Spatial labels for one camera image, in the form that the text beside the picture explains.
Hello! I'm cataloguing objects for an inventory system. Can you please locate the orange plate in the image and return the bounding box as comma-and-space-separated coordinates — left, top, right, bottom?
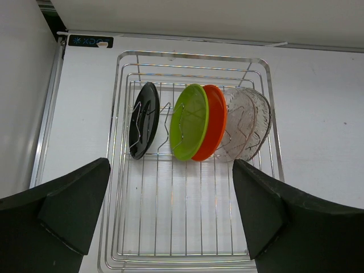
192, 85, 227, 162

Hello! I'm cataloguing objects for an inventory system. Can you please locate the green plate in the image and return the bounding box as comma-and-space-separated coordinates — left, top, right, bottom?
169, 84, 209, 161

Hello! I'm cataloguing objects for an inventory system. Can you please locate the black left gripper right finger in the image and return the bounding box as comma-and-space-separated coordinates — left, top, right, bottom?
233, 160, 363, 272

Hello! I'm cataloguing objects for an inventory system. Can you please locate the black plate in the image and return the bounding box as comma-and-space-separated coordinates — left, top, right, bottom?
129, 82, 160, 160

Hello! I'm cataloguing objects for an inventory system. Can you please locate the chrome wire dish rack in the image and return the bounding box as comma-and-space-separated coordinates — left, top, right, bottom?
97, 50, 284, 272

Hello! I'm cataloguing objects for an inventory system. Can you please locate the aluminium table edge rail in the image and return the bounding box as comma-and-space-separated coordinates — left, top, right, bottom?
29, 35, 67, 189

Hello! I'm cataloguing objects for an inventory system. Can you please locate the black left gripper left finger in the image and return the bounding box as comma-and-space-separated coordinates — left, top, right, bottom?
1, 158, 110, 272

